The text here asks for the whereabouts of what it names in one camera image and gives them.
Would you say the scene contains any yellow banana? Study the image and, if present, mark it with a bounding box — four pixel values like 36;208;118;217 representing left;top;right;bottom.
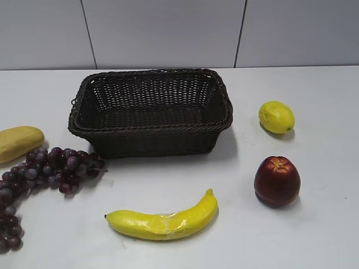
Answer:
104;188;218;241

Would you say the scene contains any dark woven wicker basket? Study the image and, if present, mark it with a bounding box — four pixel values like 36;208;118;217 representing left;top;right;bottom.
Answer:
68;68;233;159

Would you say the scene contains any yellow lemon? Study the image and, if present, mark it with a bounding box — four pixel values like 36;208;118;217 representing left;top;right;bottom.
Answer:
259;101;295;134

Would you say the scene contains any red apple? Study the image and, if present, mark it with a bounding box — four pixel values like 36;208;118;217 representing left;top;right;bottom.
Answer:
254;156;301;207

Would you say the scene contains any purple grape bunch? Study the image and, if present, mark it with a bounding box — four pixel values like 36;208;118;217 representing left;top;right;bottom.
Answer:
1;147;107;254

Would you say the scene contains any yellow oblong squash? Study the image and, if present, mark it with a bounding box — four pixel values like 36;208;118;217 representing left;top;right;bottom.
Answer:
1;126;45;164

